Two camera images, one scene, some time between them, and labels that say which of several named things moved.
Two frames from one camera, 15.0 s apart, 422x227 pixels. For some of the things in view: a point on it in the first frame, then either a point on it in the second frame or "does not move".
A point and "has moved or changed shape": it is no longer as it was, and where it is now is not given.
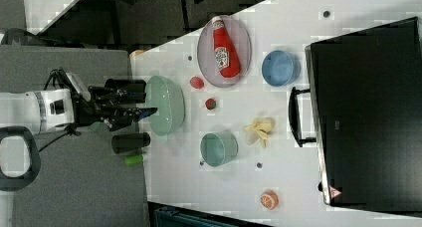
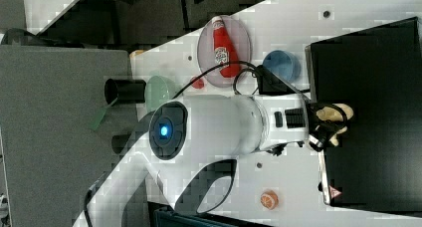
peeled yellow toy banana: [258, 130] has moved or changed shape
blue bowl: [280, 68] does not move
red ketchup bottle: [226, 55] does not move
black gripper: [103, 107] to [321, 131]
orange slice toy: [270, 200] does not move
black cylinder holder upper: [127, 86] does not move
